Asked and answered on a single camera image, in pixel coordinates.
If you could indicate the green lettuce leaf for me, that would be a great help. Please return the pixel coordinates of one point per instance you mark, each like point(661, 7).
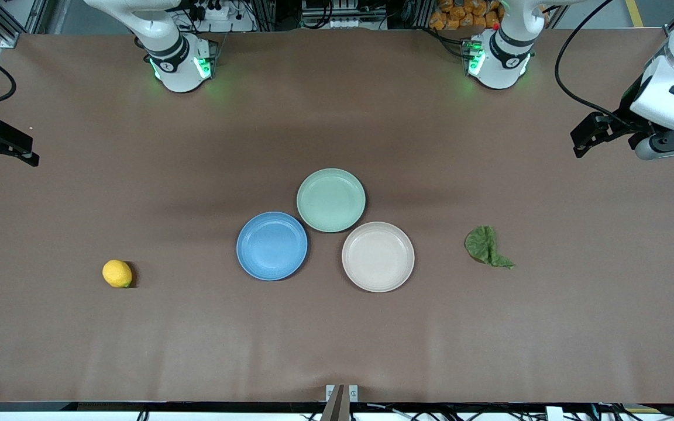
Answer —
point(483, 245)

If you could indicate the yellow lemon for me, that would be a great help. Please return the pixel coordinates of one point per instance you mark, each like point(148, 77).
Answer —
point(117, 273)

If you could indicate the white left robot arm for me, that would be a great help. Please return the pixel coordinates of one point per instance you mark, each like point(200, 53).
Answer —
point(506, 52)

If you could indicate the bag of oranges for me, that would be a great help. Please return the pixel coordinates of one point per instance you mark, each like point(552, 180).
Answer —
point(460, 14)

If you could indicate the white power strip with plugs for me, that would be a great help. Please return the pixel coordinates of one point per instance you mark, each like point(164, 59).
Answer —
point(220, 20)

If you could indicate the beige round plate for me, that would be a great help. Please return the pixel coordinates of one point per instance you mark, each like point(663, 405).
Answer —
point(378, 257)

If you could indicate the long white power strip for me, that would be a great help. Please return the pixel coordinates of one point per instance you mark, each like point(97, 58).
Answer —
point(343, 22)

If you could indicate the light green round plate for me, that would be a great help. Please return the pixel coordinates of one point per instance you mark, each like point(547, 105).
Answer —
point(331, 200)

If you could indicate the blue round plate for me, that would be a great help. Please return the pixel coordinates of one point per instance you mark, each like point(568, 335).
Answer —
point(272, 245)

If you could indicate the metal table edge bracket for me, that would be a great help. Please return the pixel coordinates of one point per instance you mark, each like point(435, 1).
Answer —
point(341, 394)

